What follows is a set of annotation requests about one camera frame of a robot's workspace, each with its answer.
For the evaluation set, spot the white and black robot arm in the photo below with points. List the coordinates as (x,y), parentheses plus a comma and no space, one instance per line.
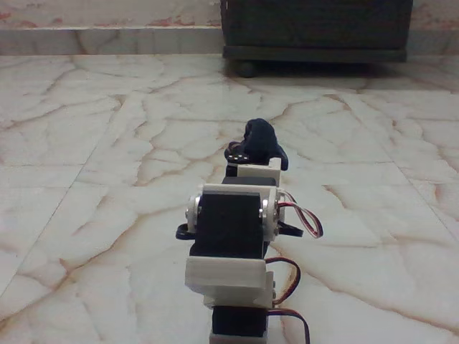
(229,222)

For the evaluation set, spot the small dark blue object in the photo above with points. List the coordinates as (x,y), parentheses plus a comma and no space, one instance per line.
(263,141)

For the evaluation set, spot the black cabinet caster wheel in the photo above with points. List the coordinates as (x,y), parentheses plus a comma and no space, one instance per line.
(245,69)

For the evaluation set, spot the dark wooden cabinet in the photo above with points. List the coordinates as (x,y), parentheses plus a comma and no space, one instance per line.
(315,28)

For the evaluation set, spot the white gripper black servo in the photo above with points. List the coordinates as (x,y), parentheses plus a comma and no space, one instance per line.
(259,140)

